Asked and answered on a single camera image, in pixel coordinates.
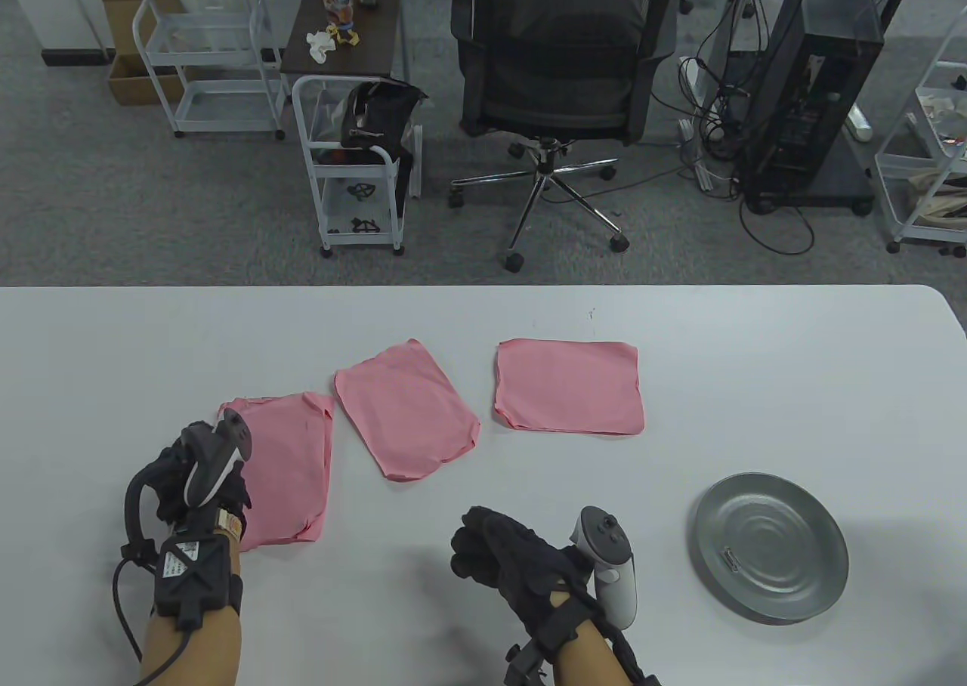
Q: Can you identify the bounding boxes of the person's right hand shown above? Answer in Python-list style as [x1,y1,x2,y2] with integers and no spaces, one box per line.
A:
[450,505,599,635]

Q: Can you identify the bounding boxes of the person's left hand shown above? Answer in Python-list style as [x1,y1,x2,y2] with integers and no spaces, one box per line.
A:
[155,419,252,540]

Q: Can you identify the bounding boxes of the grey and white hand controller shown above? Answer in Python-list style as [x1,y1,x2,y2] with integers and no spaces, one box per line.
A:
[568,505,639,631]
[180,407,255,507]

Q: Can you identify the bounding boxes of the round grey metal plate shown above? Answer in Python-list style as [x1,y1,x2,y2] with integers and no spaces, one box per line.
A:
[691,472,849,626]

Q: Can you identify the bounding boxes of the person's right forearm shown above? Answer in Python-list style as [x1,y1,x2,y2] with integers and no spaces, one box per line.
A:
[550,592,632,686]

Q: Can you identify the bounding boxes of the person's left forearm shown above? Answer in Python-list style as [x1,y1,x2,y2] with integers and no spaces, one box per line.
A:
[140,546,244,686]

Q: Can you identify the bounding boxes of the white rolling cart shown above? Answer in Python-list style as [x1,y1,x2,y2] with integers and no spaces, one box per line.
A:
[131,0,289,141]
[874,6,967,258]
[291,74,424,258]

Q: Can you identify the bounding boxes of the white power strip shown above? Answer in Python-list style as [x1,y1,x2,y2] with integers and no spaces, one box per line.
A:
[677,116,720,193]

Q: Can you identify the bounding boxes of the black bag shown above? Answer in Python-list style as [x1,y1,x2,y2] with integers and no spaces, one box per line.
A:
[340,79,429,200]

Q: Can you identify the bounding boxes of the brown cardboard box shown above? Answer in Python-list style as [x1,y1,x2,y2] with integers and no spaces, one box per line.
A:
[94,0,190,107]

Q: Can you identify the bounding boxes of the black mesh office chair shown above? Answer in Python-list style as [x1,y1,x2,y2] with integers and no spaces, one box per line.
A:
[448,0,684,273]

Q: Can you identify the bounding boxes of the black rolling platform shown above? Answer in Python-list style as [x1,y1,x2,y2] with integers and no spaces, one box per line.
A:
[743,138,879,216]

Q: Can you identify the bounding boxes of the dark brown side table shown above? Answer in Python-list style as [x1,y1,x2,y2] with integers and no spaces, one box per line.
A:
[279,0,409,84]

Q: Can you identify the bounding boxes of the beige cloth bag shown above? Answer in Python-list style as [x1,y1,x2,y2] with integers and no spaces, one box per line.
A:
[909,171,967,227]

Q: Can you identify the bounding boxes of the black computer tower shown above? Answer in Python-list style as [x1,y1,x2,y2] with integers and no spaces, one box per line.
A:
[737,0,885,205]

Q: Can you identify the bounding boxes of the mixed small items pile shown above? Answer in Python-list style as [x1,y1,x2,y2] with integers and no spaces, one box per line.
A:
[916,89,967,150]

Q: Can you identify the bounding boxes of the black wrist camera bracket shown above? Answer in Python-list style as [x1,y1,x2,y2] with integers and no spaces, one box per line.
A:
[502,599,605,686]

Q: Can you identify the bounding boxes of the tangle of black cables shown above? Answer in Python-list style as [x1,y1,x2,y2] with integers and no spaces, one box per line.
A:
[675,0,818,256]

